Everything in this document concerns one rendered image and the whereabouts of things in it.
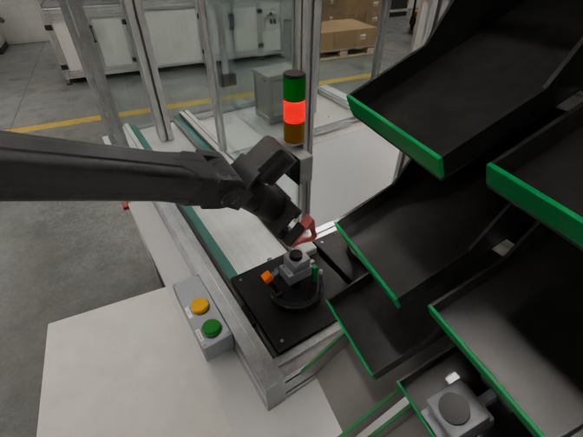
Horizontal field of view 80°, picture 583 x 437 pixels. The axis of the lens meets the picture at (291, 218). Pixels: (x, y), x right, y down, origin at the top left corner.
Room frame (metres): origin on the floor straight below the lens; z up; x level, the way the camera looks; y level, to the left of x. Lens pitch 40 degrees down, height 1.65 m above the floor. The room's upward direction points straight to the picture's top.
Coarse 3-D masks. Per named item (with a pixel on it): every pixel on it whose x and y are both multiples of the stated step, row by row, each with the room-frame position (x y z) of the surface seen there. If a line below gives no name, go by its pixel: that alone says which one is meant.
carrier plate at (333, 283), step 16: (256, 272) 0.60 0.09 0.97; (336, 272) 0.60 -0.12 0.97; (240, 288) 0.55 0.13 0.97; (256, 288) 0.55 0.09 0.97; (336, 288) 0.55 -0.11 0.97; (256, 304) 0.50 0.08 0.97; (272, 304) 0.50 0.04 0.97; (320, 304) 0.50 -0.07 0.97; (256, 320) 0.46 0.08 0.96; (272, 320) 0.45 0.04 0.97; (288, 320) 0.45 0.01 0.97; (304, 320) 0.45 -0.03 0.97; (320, 320) 0.45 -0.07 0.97; (336, 320) 0.46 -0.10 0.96; (272, 336) 0.41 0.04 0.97; (288, 336) 0.41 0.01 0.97; (304, 336) 0.41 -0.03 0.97
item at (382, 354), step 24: (480, 264) 0.34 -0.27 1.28; (360, 288) 0.35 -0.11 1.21; (432, 288) 0.32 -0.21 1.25; (336, 312) 0.32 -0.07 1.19; (360, 312) 0.31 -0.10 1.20; (384, 312) 0.30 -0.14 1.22; (408, 312) 0.30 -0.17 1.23; (360, 336) 0.28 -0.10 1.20; (384, 336) 0.27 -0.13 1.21; (408, 336) 0.26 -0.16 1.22; (432, 336) 0.25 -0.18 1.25; (384, 360) 0.24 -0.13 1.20
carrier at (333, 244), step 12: (324, 240) 0.72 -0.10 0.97; (336, 240) 0.72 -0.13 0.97; (324, 252) 0.67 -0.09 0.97; (336, 252) 0.67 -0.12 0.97; (348, 252) 0.67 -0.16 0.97; (336, 264) 0.62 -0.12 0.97; (348, 264) 0.62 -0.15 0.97; (360, 264) 0.62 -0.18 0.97; (348, 276) 0.58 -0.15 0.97; (360, 276) 0.58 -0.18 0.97
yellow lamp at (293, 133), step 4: (284, 124) 0.76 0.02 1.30; (288, 124) 0.74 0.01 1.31; (292, 124) 0.74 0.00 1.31; (296, 124) 0.74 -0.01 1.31; (300, 124) 0.75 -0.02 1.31; (304, 124) 0.76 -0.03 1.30; (284, 128) 0.76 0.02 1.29; (288, 128) 0.74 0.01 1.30; (292, 128) 0.74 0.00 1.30; (296, 128) 0.74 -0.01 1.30; (300, 128) 0.75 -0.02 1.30; (304, 128) 0.76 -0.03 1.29; (284, 132) 0.76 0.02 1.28; (288, 132) 0.74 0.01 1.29; (292, 132) 0.74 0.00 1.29; (296, 132) 0.74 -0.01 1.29; (300, 132) 0.75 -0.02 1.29; (304, 132) 0.76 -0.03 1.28; (284, 136) 0.76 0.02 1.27; (288, 136) 0.74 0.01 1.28; (292, 136) 0.74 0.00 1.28; (296, 136) 0.74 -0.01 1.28; (300, 136) 0.75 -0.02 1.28; (304, 136) 0.76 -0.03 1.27; (288, 140) 0.74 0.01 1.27; (292, 140) 0.74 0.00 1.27; (296, 140) 0.74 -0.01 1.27; (300, 140) 0.75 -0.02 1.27
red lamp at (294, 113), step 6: (288, 102) 0.75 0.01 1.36; (294, 102) 0.74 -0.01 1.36; (300, 102) 0.75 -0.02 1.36; (288, 108) 0.74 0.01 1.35; (294, 108) 0.74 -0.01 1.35; (300, 108) 0.74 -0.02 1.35; (288, 114) 0.74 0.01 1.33; (294, 114) 0.74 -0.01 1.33; (300, 114) 0.74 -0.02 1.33; (288, 120) 0.74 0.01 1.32; (294, 120) 0.74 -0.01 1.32; (300, 120) 0.74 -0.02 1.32
